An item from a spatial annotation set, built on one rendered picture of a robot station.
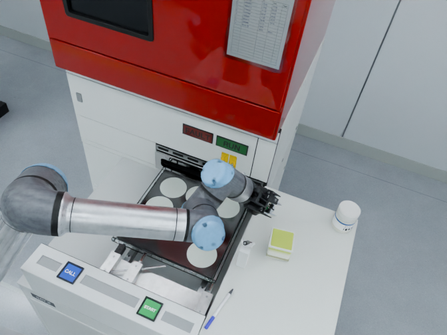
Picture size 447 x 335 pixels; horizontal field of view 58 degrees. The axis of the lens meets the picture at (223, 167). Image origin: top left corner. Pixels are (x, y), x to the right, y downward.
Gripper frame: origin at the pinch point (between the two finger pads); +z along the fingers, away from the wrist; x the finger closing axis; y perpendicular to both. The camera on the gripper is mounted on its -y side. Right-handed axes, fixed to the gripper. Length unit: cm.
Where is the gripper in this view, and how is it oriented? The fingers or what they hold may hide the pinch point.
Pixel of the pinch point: (269, 207)
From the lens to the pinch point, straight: 129.1
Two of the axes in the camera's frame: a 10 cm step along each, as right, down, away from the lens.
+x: 4.2, -9.0, 1.3
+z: 5.5, 3.6, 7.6
